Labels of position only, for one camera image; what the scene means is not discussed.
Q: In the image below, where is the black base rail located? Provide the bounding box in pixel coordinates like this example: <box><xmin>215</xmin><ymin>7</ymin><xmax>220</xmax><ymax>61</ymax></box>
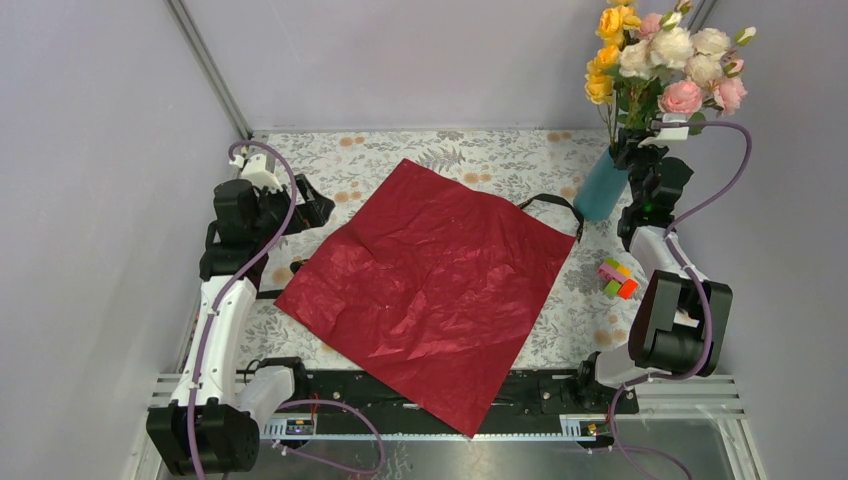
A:
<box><xmin>264</xmin><ymin>369</ymin><xmax>639</xmax><ymax>441</ymax></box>

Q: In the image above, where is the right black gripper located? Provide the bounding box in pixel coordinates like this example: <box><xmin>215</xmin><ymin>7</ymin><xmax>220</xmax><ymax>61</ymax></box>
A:
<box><xmin>613</xmin><ymin>128</ymin><xmax>670</xmax><ymax>208</ymax></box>

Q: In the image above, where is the yellow rose stem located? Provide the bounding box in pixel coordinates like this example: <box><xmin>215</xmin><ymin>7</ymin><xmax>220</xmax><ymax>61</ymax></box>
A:
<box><xmin>584</xmin><ymin>1</ymin><xmax>642</xmax><ymax>149</ymax></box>

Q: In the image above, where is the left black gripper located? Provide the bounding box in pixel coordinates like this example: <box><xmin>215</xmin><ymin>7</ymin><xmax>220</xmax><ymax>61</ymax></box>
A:
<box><xmin>251</xmin><ymin>173</ymin><xmax>333</xmax><ymax>243</ymax></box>

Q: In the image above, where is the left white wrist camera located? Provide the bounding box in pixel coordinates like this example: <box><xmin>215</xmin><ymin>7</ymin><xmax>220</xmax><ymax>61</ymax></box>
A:
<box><xmin>229</xmin><ymin>153</ymin><xmax>284</xmax><ymax>194</ymax></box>

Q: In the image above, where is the floral patterned table mat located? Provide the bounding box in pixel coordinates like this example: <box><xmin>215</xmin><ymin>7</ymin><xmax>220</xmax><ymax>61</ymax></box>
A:
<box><xmin>238</xmin><ymin>130</ymin><xmax>648</xmax><ymax>370</ymax></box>

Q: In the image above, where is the colourful block stack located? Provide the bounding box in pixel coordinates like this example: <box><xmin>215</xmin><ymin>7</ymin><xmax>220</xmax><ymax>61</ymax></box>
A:
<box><xmin>597</xmin><ymin>257</ymin><xmax>640</xmax><ymax>300</ymax></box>

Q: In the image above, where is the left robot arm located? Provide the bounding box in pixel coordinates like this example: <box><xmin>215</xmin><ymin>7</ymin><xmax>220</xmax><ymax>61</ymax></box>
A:
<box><xmin>146</xmin><ymin>174</ymin><xmax>335</xmax><ymax>476</ymax></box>

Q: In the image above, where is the pink rose stem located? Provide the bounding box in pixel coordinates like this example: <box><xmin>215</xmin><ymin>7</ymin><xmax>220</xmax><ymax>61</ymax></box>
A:
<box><xmin>658</xmin><ymin>70</ymin><xmax>748</xmax><ymax>120</ymax></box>
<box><xmin>636</xmin><ymin>0</ymin><xmax>694</xmax><ymax>41</ymax></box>

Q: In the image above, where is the red and brown wrapping paper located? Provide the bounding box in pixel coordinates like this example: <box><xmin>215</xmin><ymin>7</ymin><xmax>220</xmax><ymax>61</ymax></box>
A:
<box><xmin>276</xmin><ymin>160</ymin><xmax>576</xmax><ymax>437</ymax></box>

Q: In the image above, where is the cream rose stem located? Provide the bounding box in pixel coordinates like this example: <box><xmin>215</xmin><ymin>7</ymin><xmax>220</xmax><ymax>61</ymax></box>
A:
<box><xmin>684</xmin><ymin>26</ymin><xmax>757</xmax><ymax>90</ymax></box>

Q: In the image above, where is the teal cylindrical vase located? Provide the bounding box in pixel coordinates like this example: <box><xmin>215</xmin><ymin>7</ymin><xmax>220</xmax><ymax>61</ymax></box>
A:
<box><xmin>574</xmin><ymin>149</ymin><xmax>628</xmax><ymax>221</ymax></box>

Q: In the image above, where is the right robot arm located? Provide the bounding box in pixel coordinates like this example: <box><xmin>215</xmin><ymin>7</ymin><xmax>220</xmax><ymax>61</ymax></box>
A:
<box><xmin>573</xmin><ymin>129</ymin><xmax>733</xmax><ymax>412</ymax></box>

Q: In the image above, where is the black gold-lettered ribbon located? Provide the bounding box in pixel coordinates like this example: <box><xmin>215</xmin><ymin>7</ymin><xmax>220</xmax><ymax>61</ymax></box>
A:
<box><xmin>255</xmin><ymin>193</ymin><xmax>587</xmax><ymax>301</ymax></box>

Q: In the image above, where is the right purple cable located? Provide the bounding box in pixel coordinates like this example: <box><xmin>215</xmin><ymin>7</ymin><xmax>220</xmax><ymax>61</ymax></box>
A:
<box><xmin>606</xmin><ymin>119</ymin><xmax>755</xmax><ymax>480</ymax></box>

